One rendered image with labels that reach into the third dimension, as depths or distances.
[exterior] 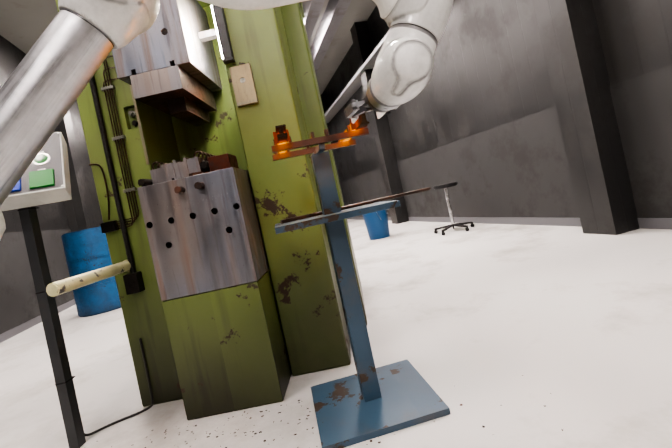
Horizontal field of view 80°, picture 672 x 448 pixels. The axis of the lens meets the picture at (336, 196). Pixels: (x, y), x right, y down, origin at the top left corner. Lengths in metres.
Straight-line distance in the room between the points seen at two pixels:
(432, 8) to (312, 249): 1.16
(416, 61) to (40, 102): 0.66
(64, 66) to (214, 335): 1.11
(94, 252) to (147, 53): 3.65
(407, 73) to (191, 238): 1.13
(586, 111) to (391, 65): 2.93
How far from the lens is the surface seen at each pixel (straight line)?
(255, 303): 1.60
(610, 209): 3.60
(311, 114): 2.19
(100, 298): 5.26
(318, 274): 1.74
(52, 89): 0.89
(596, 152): 3.57
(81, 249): 5.26
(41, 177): 1.78
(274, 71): 1.81
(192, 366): 1.74
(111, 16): 0.90
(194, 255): 1.63
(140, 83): 1.82
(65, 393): 1.95
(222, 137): 2.16
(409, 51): 0.75
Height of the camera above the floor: 0.72
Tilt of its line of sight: level
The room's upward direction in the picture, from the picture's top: 12 degrees counter-clockwise
